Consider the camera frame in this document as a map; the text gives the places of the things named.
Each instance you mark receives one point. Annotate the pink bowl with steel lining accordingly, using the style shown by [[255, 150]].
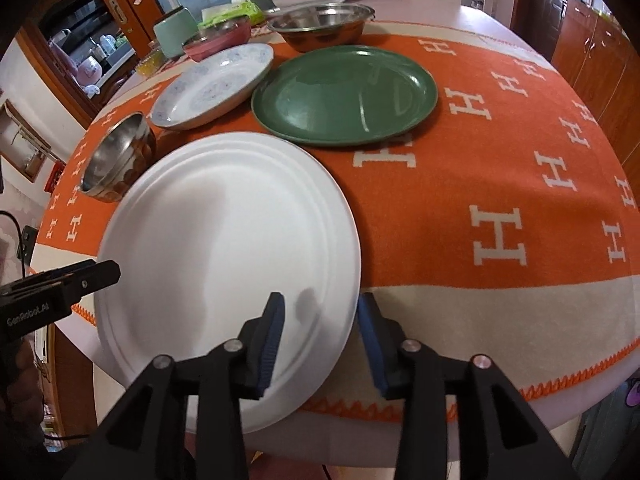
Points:
[[235, 35]]

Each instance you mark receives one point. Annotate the green plate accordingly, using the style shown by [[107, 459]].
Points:
[[345, 95]]

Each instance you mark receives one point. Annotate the dark wooden door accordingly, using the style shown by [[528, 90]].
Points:
[[542, 5]]

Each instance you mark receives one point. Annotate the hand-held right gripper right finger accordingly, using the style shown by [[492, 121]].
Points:
[[372, 350]]

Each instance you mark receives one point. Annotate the small steel bowl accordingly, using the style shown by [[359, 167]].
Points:
[[112, 160]]

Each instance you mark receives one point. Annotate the black wall socket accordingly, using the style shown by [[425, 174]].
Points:
[[29, 242]]

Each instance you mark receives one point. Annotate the wooden wall frame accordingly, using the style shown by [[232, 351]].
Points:
[[22, 140]]

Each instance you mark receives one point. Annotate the green wipes packet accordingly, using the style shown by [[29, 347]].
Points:
[[235, 10]]

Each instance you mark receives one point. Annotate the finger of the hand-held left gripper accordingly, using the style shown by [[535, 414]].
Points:
[[97, 277], [65, 270]]

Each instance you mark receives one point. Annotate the yellow box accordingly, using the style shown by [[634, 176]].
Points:
[[149, 62]]

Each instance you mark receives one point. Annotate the mint green container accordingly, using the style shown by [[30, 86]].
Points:
[[172, 35]]

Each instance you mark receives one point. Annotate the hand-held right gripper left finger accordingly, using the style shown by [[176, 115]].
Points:
[[270, 345]]

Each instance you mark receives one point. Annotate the red crate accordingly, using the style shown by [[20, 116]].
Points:
[[54, 177]]

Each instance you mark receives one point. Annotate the white pink kettle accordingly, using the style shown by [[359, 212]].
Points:
[[90, 75]]

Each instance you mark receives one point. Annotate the wooden cabinet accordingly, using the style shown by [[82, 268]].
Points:
[[595, 70]]

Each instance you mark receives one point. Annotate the large steel bowl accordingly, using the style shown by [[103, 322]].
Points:
[[320, 22]]

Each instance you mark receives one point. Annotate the orange patterned blanket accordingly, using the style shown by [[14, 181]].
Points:
[[450, 185]]

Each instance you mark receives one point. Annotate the blue patterned white plate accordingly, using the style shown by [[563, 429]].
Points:
[[210, 90]]

